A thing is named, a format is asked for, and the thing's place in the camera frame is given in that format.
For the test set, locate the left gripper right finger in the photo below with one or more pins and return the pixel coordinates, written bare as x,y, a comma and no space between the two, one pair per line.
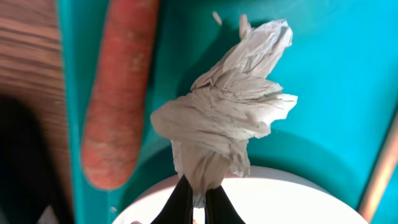
219,209

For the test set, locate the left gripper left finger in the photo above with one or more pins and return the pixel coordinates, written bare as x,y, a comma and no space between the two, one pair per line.
179,207

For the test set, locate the orange carrot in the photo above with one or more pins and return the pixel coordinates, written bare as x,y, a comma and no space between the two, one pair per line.
114,120

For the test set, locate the white napkin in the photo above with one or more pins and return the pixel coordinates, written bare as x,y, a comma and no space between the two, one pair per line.
210,127

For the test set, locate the wooden chopstick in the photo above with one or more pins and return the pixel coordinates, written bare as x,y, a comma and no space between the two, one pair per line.
381,175

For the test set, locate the white plate with peanuts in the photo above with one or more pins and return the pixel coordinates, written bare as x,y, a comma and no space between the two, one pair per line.
265,196

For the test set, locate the teal serving tray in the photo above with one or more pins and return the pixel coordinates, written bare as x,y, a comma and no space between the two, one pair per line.
342,66

